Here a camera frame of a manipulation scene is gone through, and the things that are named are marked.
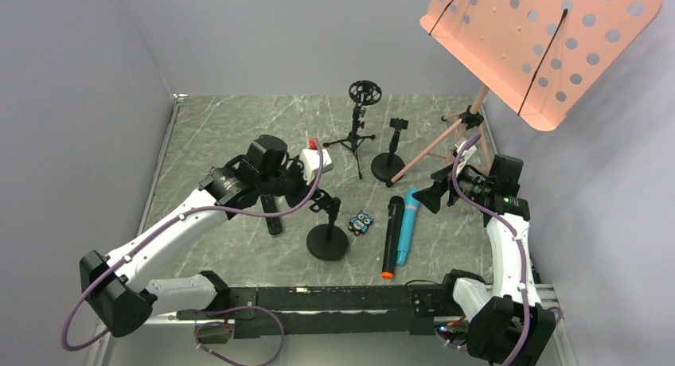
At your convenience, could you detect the blue toy microphone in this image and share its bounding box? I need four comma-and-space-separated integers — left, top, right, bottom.
396, 188, 420, 266

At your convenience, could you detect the black round-base mic stand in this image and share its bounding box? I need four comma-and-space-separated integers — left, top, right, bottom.
306, 189, 349, 262

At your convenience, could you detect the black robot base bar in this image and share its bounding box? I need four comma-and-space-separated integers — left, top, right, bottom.
176, 284, 476, 339

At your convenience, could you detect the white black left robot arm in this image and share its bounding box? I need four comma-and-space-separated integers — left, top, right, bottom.
80, 134, 333, 337

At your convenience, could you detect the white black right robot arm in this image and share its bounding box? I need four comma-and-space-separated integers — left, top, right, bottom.
412, 155, 556, 365

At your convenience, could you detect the black round-base phone stand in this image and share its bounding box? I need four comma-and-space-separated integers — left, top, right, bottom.
370, 118, 409, 183

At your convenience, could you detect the pink music stand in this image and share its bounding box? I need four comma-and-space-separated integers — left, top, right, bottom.
385, 0, 663, 189

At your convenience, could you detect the black microphone silver head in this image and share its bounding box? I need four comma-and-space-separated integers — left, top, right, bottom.
260, 194, 285, 236

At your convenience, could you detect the black microphone orange end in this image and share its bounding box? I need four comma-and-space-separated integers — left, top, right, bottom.
381, 196, 405, 279

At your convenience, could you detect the blue owl toy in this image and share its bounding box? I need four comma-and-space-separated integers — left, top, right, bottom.
348, 210, 374, 236

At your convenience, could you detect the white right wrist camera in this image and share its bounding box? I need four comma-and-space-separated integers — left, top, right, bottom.
455, 140, 477, 172

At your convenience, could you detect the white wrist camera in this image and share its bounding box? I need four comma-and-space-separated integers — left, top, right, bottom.
299, 138, 334, 185
455, 140, 477, 172

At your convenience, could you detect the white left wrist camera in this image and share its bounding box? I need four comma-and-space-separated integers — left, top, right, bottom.
299, 138, 334, 185

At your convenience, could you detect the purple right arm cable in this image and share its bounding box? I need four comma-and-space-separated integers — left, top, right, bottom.
452, 134, 564, 366

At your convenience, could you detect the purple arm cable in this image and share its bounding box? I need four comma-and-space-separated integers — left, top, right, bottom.
452, 134, 564, 366
60, 139, 325, 352

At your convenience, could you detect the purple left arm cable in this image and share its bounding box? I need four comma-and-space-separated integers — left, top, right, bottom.
60, 139, 325, 352

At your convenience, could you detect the black tripod shock mount stand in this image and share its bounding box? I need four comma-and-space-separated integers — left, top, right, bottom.
322, 80, 382, 180

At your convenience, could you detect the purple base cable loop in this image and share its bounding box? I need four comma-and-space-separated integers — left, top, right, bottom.
193, 306, 287, 366

